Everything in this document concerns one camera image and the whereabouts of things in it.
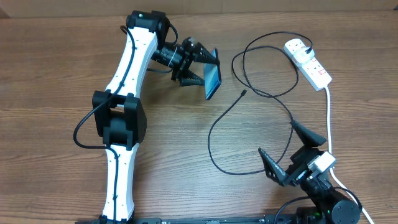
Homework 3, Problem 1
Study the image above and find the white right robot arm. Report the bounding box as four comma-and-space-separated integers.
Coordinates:
258, 121, 363, 224

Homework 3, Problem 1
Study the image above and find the black Galaxy smartphone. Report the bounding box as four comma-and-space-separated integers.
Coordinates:
203, 63, 221, 100

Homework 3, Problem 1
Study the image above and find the white power strip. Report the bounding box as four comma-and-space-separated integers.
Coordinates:
284, 39, 332, 91

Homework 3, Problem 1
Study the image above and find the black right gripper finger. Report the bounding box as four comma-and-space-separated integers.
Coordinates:
258, 148, 288, 186
291, 120, 326, 147

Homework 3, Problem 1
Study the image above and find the white charger adapter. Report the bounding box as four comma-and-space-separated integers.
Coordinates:
293, 47, 315, 64

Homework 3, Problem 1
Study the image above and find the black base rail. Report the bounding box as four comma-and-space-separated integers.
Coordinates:
75, 215, 298, 224

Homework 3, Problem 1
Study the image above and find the white power strip cord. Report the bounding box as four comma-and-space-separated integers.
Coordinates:
324, 86, 376, 224

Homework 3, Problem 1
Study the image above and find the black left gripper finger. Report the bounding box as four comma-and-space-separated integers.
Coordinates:
194, 42, 220, 65
179, 70, 205, 86

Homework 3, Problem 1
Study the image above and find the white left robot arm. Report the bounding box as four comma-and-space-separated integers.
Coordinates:
92, 11, 221, 223

